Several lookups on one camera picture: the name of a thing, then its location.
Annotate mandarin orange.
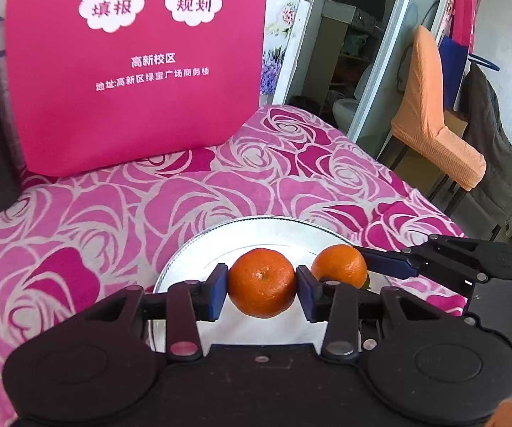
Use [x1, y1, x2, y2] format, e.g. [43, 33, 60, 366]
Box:
[311, 245, 369, 288]
[227, 248, 297, 319]

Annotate person's right hand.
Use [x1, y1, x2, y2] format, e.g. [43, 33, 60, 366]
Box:
[485, 399, 512, 427]

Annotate white round plate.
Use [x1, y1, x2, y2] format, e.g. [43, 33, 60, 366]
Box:
[148, 215, 393, 352]

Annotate dark grey jacket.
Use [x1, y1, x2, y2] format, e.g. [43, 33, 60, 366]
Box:
[454, 63, 512, 239]

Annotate pink rose tablecloth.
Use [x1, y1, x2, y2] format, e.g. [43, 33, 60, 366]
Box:
[0, 106, 460, 426]

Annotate orange covered chair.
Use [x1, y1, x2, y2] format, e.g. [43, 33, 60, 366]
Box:
[391, 25, 486, 192]

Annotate blue bag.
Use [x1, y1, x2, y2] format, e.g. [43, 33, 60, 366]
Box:
[437, 35, 502, 110]

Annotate magenta paper bag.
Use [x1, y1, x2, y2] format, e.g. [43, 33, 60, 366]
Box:
[6, 0, 265, 176]

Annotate hanging pink bag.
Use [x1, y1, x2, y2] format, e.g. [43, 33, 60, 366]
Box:
[451, 0, 477, 52]

